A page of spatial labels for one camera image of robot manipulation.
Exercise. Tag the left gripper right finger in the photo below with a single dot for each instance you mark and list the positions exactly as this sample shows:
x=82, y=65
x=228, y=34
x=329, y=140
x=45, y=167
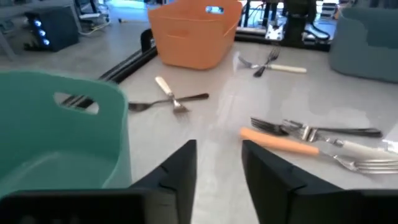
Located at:
x=280, y=193

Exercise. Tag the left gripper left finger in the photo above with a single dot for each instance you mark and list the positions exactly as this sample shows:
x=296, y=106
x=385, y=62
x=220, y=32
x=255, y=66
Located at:
x=174, y=186

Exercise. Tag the black metal fork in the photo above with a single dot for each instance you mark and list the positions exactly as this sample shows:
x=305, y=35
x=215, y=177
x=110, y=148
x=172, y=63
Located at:
x=357, y=132
x=196, y=97
x=258, y=72

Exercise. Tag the orange plastic bin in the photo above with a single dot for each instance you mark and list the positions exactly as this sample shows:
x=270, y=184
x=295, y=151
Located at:
x=192, y=40

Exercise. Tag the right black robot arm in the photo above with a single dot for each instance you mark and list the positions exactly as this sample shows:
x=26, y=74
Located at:
x=295, y=25

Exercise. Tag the teal plastic bin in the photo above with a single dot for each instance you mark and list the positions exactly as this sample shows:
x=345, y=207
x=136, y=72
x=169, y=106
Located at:
x=46, y=140

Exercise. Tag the grey-blue plastic bin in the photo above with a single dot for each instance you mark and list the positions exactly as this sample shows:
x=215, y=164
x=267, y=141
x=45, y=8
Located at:
x=367, y=46

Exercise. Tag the black computer tower blue lights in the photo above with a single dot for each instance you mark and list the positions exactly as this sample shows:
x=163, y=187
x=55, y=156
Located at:
x=62, y=28

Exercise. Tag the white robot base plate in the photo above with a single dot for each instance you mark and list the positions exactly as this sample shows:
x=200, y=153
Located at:
x=274, y=32

